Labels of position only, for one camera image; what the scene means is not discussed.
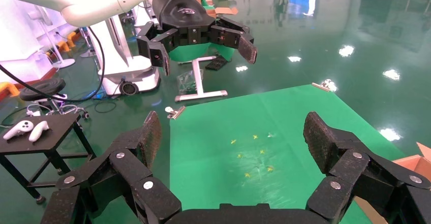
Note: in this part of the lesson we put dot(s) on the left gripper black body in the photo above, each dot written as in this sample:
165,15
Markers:
182,10

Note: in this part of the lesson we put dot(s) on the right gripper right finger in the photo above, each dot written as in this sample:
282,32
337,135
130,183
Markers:
353,168

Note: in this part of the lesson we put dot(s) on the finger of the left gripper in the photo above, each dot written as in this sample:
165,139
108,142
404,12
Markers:
151,45
235,35

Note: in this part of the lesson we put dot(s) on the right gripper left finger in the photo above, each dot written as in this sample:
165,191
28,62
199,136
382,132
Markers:
128,175

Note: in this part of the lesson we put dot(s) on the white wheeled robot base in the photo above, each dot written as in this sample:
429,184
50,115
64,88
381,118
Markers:
134,77

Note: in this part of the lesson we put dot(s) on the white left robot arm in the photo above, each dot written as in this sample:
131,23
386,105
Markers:
84,0

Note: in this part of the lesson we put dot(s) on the open brown cardboard box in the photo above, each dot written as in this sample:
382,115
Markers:
419,165

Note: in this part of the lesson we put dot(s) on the flat brown cardboard piece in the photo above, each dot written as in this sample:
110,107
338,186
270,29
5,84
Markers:
224,11

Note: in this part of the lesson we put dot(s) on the black floor tray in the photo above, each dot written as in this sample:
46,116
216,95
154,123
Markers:
217,63

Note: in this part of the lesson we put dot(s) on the green cloth on neighbouring table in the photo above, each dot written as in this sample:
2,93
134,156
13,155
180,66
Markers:
190,51

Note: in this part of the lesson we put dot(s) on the clear plastic bag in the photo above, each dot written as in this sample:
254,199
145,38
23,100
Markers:
187,81

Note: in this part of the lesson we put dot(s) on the white table leg stand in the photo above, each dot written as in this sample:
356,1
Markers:
198,81

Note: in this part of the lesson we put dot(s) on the silver binder clip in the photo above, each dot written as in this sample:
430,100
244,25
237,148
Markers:
320,87
175,112

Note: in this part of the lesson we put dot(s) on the small black side table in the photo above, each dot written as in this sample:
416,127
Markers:
54,131

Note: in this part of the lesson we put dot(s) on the white round-base floor stand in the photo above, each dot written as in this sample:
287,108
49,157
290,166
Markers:
62,62

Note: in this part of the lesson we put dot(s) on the white VR controller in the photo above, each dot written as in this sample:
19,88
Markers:
18,130
38,130

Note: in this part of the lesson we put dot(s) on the round black stool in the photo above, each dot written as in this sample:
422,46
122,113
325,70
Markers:
42,88

